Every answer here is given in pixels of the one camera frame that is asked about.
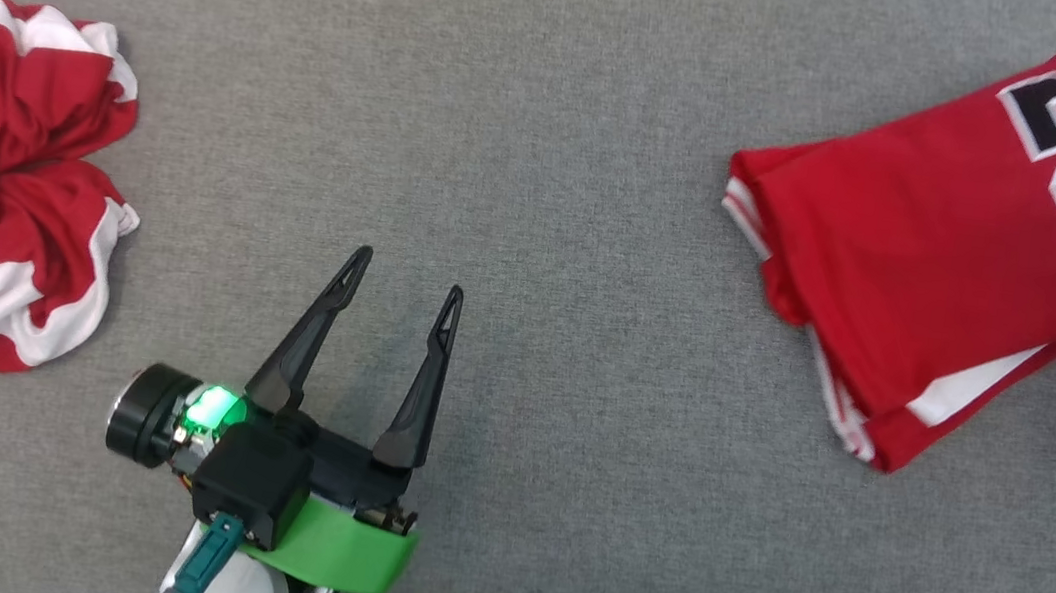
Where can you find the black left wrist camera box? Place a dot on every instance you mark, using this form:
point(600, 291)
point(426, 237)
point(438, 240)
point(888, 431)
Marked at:
point(253, 484)

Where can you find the red white basketball jersey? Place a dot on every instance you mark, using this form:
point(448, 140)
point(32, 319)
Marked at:
point(936, 256)

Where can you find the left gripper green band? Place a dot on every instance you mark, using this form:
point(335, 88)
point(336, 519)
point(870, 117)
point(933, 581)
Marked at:
point(336, 545)

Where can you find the red white sports shorts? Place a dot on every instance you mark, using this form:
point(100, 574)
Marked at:
point(9, 172)

